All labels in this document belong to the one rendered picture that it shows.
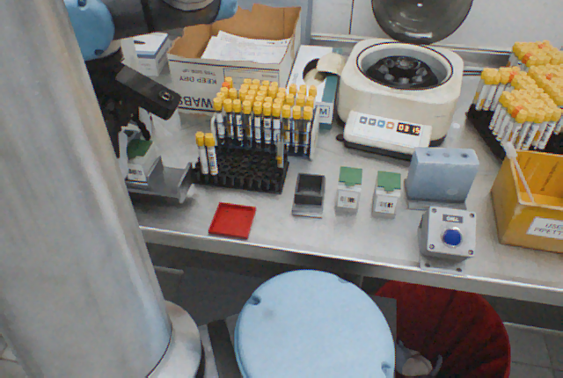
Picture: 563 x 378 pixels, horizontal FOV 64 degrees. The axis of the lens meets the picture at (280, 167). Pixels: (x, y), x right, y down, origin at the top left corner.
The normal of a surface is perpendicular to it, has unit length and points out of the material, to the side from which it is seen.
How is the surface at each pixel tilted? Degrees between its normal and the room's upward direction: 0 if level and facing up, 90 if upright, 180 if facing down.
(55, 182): 77
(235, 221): 0
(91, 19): 90
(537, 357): 0
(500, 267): 0
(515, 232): 90
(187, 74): 91
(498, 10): 90
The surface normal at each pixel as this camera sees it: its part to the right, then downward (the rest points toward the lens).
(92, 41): 0.32, 0.64
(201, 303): -0.02, -0.70
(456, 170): -0.07, 0.67
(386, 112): -0.33, 0.63
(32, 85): 0.84, 0.19
